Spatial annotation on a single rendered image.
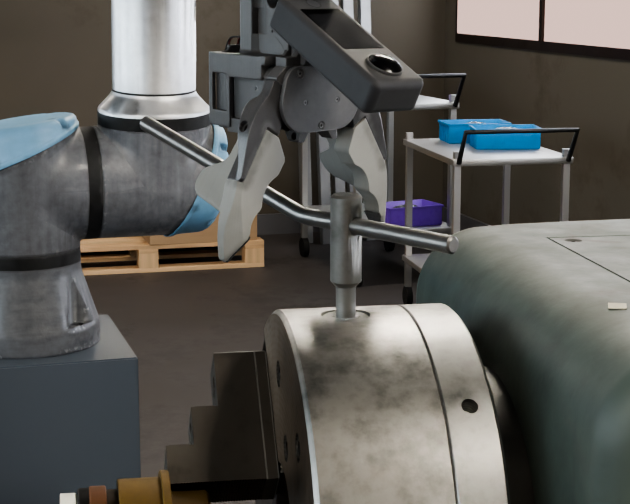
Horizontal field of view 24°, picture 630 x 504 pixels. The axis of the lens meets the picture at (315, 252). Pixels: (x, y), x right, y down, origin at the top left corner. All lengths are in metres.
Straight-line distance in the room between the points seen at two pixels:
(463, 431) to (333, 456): 0.09
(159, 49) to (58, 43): 6.75
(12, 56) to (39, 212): 6.75
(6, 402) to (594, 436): 0.73
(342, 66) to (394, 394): 0.21
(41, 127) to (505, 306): 0.57
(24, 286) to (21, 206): 0.08
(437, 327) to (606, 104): 5.93
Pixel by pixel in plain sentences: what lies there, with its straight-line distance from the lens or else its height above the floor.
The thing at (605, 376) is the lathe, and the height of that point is 1.23.
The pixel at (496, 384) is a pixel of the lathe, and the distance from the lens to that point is 1.04.
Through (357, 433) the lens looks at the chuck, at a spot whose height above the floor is 1.19.
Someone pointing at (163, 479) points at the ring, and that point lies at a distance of 1.03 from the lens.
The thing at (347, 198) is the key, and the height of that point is 1.32.
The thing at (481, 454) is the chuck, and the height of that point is 1.17.
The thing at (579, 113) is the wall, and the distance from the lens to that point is 7.16.
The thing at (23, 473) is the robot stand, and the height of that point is 0.99.
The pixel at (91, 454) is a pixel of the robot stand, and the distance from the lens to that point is 1.48.
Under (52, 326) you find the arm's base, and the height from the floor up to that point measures 1.13.
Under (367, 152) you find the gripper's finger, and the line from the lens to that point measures 1.05.
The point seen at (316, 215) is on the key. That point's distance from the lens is 1.02.
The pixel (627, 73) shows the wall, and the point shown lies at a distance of 6.73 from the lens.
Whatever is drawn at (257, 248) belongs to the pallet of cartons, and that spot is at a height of 0.10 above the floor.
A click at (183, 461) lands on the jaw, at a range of 1.06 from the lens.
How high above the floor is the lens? 1.47
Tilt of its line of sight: 11 degrees down
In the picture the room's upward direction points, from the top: straight up
